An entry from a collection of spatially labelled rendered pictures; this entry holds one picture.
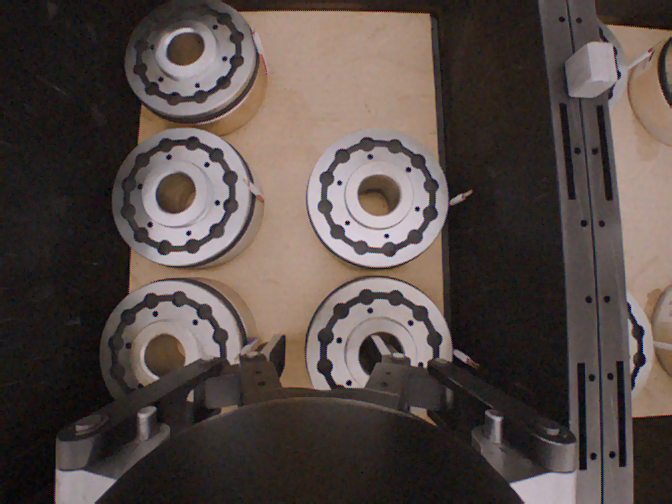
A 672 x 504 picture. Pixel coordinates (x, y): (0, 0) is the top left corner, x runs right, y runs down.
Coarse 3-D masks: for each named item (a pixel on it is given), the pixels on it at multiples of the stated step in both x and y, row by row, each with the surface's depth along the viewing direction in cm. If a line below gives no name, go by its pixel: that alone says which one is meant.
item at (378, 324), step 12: (360, 324) 16; (372, 324) 16; (384, 324) 16; (396, 324) 16; (348, 336) 16; (360, 336) 16; (396, 336) 16; (408, 336) 16; (348, 348) 16; (408, 348) 16; (348, 360) 16; (360, 372) 16; (360, 384) 16
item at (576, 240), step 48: (0, 0) 11; (528, 0) 11; (576, 144) 10; (576, 192) 10; (576, 240) 10; (576, 288) 10; (576, 336) 10; (576, 384) 10; (576, 432) 9; (576, 480) 9
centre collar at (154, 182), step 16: (176, 160) 16; (160, 176) 16; (192, 176) 16; (144, 192) 16; (208, 192) 16; (144, 208) 16; (160, 208) 16; (192, 208) 16; (208, 208) 17; (160, 224) 16; (176, 224) 16; (192, 224) 17
